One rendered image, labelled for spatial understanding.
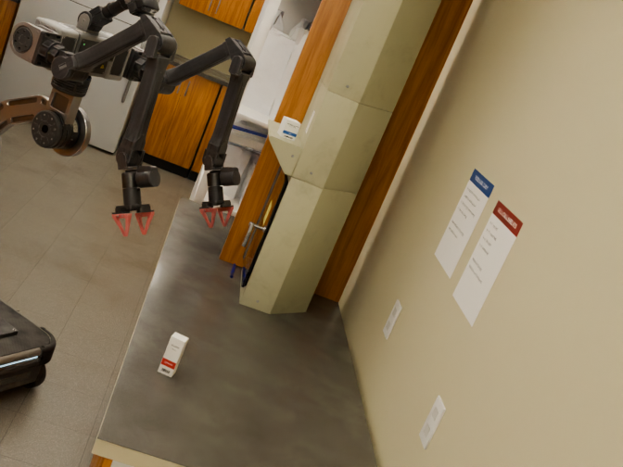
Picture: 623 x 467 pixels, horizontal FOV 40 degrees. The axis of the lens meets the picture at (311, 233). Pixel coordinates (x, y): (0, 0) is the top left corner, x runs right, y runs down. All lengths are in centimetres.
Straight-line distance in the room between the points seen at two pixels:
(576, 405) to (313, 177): 145
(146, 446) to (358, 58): 137
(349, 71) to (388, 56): 14
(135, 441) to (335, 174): 121
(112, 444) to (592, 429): 100
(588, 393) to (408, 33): 156
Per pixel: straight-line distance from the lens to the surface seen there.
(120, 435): 195
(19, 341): 370
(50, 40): 305
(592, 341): 156
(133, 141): 278
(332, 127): 272
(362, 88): 271
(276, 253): 281
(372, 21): 269
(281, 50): 408
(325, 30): 305
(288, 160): 273
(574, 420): 154
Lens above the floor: 196
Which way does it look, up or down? 15 degrees down
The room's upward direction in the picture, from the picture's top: 23 degrees clockwise
